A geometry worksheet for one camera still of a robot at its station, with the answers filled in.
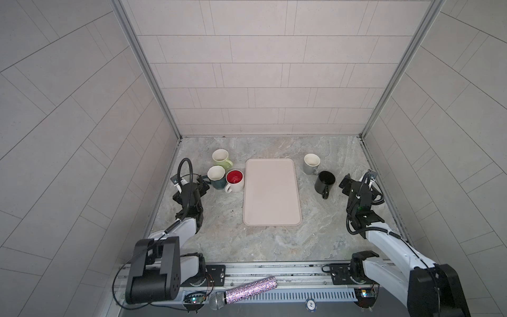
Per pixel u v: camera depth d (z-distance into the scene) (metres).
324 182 0.93
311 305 0.66
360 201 0.62
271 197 0.91
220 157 0.97
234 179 0.94
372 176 0.68
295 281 0.71
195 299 0.64
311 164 0.95
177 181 0.70
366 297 0.68
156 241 0.44
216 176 0.92
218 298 0.63
